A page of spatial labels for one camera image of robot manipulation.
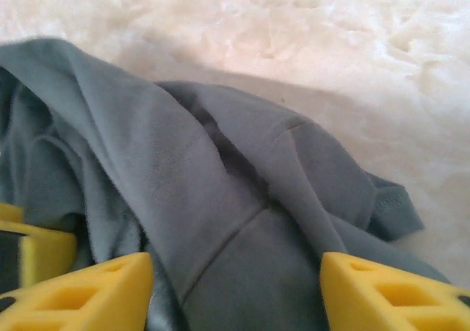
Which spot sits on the grey t-shirt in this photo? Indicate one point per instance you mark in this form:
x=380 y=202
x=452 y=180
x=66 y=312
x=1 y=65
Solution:
x=183 y=162

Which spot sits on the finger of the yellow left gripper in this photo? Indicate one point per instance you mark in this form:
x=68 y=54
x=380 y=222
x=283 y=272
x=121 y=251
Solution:
x=9 y=213
x=47 y=252

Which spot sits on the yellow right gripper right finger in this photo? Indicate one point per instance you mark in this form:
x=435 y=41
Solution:
x=396 y=301

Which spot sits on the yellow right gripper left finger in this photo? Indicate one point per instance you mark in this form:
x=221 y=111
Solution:
x=73 y=301

